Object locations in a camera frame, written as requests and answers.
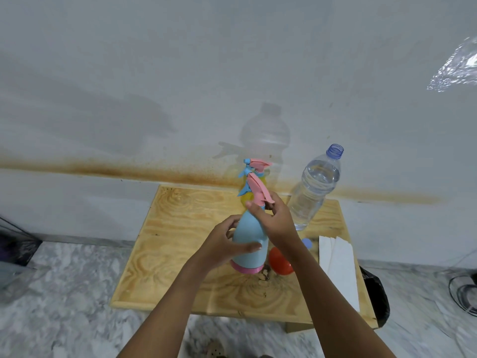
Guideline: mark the person's right hand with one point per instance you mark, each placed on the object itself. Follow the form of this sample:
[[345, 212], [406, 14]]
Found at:
[[281, 227]]

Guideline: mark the person's left hand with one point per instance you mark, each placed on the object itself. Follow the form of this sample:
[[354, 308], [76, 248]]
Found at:
[[214, 247]]

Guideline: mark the person's left thumb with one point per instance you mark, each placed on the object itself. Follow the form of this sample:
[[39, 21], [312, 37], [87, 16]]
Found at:
[[248, 247]]

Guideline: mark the person's right thumb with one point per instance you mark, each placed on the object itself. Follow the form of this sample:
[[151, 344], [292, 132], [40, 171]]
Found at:
[[256, 213]]

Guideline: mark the blue spray bottle pink base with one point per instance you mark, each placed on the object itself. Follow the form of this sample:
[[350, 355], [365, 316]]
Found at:
[[248, 234]]

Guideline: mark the pink trigger sprayer head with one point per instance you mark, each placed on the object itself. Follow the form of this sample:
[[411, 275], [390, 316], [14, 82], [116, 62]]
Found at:
[[257, 188]]

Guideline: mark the person's right forearm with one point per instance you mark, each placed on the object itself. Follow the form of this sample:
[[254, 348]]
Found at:
[[328, 305]]

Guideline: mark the person's left forearm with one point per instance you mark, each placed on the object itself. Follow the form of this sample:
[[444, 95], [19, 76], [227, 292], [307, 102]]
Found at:
[[167, 309]]

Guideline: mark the red plastic funnel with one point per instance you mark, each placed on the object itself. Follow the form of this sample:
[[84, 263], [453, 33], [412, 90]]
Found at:
[[280, 262]]

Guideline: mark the yellow spray bottle pink trigger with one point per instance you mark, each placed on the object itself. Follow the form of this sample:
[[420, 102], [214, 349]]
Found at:
[[255, 165]]

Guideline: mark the blue bottle cap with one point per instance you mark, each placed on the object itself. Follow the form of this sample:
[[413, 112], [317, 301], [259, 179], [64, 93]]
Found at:
[[307, 244]]

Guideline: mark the clear plastic water bottle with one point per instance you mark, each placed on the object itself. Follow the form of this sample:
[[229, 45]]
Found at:
[[315, 186]]

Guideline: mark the wooden plywood table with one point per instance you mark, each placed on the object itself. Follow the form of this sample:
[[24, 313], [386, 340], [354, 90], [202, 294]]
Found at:
[[175, 249]]

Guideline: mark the white paper towels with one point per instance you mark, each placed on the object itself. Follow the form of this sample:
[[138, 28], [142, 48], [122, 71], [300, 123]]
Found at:
[[339, 272]]

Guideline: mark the black plastic bag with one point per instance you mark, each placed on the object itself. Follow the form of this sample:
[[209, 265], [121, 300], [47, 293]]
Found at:
[[376, 298]]

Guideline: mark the clear plastic sheet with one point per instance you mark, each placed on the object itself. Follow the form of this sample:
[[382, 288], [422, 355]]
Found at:
[[456, 68]]

